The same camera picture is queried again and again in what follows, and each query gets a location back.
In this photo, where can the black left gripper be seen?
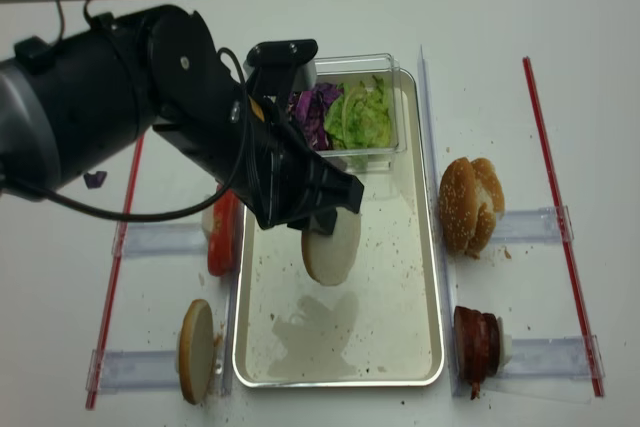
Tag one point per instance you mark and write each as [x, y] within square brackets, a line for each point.
[266, 165]

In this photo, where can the plain bun bottom half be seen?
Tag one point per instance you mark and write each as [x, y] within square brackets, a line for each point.
[328, 259]

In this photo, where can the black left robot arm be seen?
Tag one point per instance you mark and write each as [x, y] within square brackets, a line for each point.
[68, 106]

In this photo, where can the red tomato slices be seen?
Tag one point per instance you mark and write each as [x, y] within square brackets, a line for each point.
[220, 253]

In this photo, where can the green shredded lettuce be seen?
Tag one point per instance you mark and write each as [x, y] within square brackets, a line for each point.
[360, 118]

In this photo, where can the stack of meat slices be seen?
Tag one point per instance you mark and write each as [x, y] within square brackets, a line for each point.
[479, 346]

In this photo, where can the clear plastic salad container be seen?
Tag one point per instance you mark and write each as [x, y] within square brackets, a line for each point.
[352, 69]

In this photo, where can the clear left tray guide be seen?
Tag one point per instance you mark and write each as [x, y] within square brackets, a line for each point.
[227, 373]

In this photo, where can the purple shredded cabbage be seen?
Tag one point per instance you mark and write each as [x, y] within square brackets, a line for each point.
[309, 110]

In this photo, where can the white left upper pusher block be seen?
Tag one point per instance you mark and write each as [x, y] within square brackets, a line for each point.
[208, 221]

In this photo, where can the white pusher block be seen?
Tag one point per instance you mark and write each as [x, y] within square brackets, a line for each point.
[506, 350]
[208, 221]

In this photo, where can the metal baking tray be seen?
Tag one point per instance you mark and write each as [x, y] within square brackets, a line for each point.
[379, 328]

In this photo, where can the sesame bun top outer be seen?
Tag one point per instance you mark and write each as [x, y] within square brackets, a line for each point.
[458, 205]

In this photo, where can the sesame bun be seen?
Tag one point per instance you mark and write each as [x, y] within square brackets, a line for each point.
[491, 205]
[458, 205]

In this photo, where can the sesame bun top inner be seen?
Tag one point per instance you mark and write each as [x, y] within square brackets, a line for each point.
[491, 205]

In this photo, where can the plain bun bottom standing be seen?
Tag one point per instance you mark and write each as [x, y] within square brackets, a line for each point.
[196, 351]

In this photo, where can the white right lower pusher block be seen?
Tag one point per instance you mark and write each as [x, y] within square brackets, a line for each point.
[506, 350]

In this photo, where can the purple cabbage scrap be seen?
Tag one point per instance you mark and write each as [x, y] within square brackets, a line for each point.
[95, 180]

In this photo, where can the red left boundary strip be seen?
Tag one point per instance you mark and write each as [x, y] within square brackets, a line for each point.
[115, 272]

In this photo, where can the red boundary strip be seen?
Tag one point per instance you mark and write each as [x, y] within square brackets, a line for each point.
[592, 356]
[115, 272]

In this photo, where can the red right boundary strip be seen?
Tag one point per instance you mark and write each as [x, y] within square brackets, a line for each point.
[592, 356]

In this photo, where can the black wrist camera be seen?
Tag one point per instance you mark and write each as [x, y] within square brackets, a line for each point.
[277, 68]

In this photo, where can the clear left upper rail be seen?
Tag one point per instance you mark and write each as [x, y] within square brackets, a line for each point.
[160, 239]

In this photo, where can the clear rail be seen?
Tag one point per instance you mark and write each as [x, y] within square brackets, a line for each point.
[113, 371]
[545, 225]
[563, 358]
[160, 239]

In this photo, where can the clear right upper rail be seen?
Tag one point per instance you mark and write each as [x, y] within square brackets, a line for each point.
[545, 225]

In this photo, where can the clear left lower rail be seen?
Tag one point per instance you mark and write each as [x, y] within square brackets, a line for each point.
[113, 371]

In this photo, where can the clear right lower rail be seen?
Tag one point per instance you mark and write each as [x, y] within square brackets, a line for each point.
[563, 358]

